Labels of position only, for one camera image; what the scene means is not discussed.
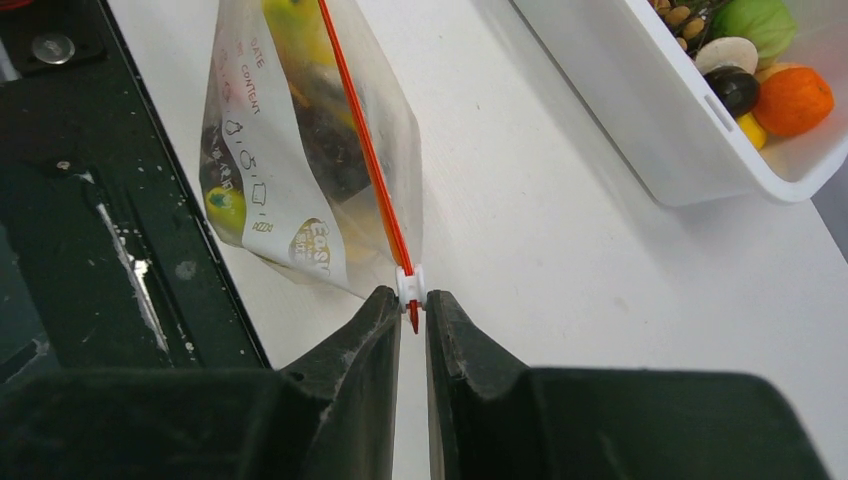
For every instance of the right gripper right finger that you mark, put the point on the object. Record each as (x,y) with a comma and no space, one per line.
(491,416)

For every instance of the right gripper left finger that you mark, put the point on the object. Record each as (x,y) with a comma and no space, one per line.
(330,414)

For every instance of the clear orange-zip bag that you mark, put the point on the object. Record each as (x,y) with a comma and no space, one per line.
(250,142)

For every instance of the dark purple toy grapes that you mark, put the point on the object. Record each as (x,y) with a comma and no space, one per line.
(333,153)

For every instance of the single yellow toy banana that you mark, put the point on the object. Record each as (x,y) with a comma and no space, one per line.
(299,34)

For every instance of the white plastic food bin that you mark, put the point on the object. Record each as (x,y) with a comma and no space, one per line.
(662,115)

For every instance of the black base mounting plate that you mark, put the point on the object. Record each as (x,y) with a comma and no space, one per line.
(106,259)

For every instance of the yellow toy fruit slice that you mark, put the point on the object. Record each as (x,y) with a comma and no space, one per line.
(753,131)

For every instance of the dark toy eggplant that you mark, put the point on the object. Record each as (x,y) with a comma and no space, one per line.
(737,90)

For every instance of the white toy mushroom slice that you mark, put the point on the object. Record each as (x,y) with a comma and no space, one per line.
(727,51)

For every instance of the orange toy tangerine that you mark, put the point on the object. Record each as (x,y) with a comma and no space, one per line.
(793,99)

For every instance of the brown toy nut cluster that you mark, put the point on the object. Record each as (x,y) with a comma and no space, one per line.
(685,20)

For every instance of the green toy cabbage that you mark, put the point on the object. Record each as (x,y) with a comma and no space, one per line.
(767,24)

